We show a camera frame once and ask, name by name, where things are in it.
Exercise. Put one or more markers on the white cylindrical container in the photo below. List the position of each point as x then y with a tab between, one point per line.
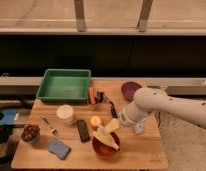
66	114

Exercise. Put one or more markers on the light blue cloth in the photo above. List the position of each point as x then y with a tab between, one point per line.
139	128

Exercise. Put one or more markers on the black remote control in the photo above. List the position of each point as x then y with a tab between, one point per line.
83	131

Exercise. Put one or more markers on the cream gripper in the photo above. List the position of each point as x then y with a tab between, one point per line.
113	125

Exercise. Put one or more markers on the yellow banana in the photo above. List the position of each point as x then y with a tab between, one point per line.
106	139

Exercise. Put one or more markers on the black handled knife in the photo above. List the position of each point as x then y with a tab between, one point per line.
113	109

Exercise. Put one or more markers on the green plastic tray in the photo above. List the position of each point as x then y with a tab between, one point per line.
65	85

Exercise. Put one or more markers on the bunch of red grapes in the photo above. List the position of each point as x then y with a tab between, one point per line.
31	134

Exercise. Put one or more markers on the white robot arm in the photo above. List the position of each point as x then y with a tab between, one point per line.
149	100

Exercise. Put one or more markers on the red bowl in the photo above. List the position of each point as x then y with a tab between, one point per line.
104	150

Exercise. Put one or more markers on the orange carrot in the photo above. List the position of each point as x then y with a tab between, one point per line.
91	96

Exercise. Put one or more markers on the purple bowl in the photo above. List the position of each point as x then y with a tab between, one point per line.
128	89

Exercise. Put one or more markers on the blue sponge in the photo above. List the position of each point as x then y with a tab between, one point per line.
58	148

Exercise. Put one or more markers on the small black toy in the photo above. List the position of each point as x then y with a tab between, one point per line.
100	97

